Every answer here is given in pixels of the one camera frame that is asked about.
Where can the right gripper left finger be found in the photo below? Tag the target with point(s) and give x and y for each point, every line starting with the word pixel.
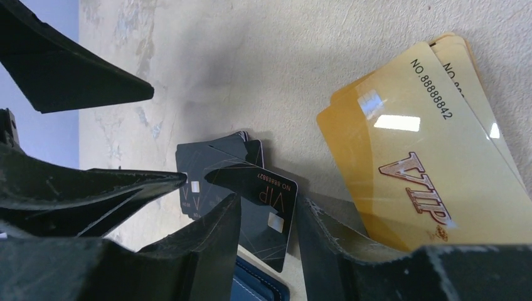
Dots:
pixel 195 263

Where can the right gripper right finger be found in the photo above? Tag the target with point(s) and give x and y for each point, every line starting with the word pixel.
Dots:
pixel 340 263

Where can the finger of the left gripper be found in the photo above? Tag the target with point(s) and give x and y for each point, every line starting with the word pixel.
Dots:
pixel 57 74
pixel 40 199

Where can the blue leather card holder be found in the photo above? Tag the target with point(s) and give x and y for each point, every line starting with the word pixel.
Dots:
pixel 250 283

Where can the single black credit card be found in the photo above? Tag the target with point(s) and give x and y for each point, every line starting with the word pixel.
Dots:
pixel 268 204

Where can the black credit card stack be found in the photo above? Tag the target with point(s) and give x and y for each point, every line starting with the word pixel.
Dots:
pixel 193 158

